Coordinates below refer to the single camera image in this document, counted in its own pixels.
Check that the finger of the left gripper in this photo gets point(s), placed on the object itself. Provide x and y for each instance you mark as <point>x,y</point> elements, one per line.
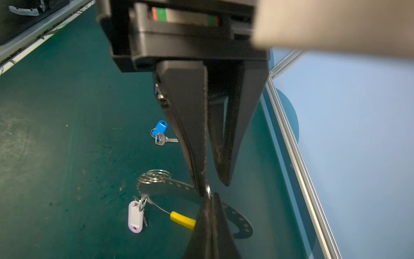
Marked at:
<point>234,90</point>

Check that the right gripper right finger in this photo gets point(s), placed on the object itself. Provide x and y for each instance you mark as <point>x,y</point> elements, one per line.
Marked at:
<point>222,245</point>

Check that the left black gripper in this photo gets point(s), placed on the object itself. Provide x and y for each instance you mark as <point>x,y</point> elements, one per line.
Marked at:
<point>143,34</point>

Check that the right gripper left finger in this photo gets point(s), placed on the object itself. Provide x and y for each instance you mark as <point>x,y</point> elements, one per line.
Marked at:
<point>200,244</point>

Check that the key with blue tag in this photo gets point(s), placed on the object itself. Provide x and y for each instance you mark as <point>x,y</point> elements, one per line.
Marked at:
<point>158,134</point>

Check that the key with white tag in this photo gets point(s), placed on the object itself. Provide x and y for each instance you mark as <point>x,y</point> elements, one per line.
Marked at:
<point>136,216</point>

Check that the metal key organizer ring yellow tab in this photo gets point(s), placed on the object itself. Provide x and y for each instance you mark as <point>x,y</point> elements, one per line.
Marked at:
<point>158,182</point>

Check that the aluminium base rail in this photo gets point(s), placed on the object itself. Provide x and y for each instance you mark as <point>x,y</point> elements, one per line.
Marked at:
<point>20,46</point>

